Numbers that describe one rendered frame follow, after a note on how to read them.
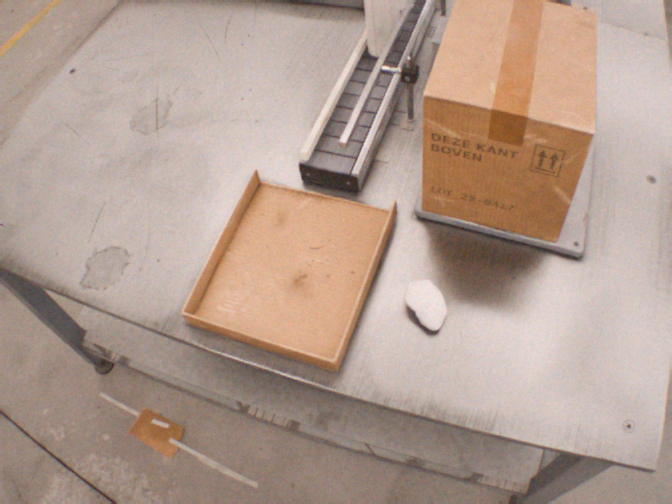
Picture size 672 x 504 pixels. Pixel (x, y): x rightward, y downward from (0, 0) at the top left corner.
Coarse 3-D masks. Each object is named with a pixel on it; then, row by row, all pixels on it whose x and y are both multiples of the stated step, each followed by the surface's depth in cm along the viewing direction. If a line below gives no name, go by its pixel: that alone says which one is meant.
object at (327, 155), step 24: (408, 24) 123; (360, 72) 115; (384, 72) 115; (360, 96) 112; (384, 96) 114; (336, 120) 109; (360, 120) 108; (336, 144) 106; (360, 144) 105; (336, 168) 103
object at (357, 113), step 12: (408, 0) 115; (408, 12) 114; (396, 24) 111; (396, 36) 109; (384, 48) 107; (384, 60) 105; (372, 72) 103; (372, 84) 102; (360, 108) 98; (348, 132) 96
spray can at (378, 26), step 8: (368, 0) 105; (376, 0) 104; (384, 0) 105; (368, 8) 107; (376, 8) 106; (384, 8) 106; (368, 16) 109; (376, 16) 108; (384, 16) 108; (368, 24) 111; (376, 24) 109; (384, 24) 110; (368, 32) 113; (376, 32) 111; (384, 32) 111; (368, 40) 115; (376, 40) 113; (384, 40) 113; (368, 48) 117; (376, 48) 115; (376, 56) 117
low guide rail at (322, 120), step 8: (360, 40) 116; (360, 48) 114; (352, 56) 113; (360, 56) 115; (352, 64) 112; (344, 72) 111; (352, 72) 113; (344, 80) 110; (336, 88) 108; (344, 88) 111; (336, 96) 108; (328, 104) 106; (328, 112) 106; (320, 120) 104; (320, 128) 104; (312, 136) 102; (304, 144) 102; (312, 144) 102; (304, 152) 101
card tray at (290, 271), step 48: (288, 192) 107; (240, 240) 102; (288, 240) 101; (336, 240) 100; (384, 240) 98; (192, 288) 94; (240, 288) 97; (288, 288) 97; (336, 288) 96; (240, 336) 90; (288, 336) 92; (336, 336) 91
